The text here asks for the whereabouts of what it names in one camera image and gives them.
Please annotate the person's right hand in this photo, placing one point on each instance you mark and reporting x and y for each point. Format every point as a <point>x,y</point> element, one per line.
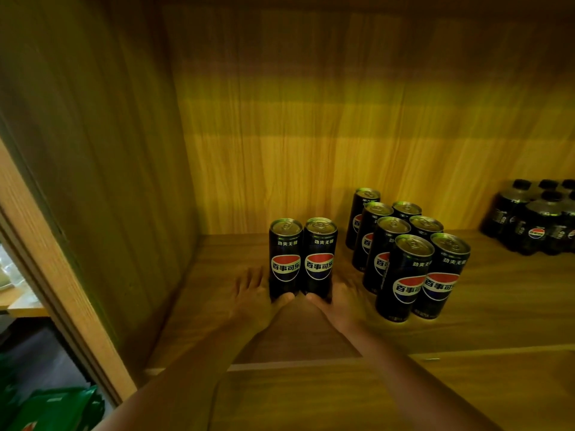
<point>346,309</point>

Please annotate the person's left hand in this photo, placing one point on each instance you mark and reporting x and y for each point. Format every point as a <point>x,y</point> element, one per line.
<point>254,309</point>

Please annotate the group of black cola cans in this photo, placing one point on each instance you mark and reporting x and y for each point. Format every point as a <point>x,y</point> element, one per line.
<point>404,273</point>

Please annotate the slim black drink can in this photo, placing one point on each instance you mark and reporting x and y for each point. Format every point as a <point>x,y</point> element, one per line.
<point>285,246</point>
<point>320,244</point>

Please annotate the wooden shelf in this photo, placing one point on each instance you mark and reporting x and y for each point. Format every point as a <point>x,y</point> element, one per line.
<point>359,107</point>

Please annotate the person's left forearm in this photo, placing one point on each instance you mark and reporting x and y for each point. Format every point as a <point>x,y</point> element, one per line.
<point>179,386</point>

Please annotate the person's right forearm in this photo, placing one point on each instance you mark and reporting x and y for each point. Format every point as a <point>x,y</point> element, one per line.
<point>418,390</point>

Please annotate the group of dark soda bottles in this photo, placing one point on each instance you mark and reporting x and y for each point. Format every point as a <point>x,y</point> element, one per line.
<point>534,219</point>

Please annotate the stack of green bags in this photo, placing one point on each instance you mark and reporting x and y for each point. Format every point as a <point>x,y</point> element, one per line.
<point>58,408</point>

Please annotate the small wooden table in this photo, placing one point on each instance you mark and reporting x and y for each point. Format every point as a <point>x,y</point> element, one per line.
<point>27,307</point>

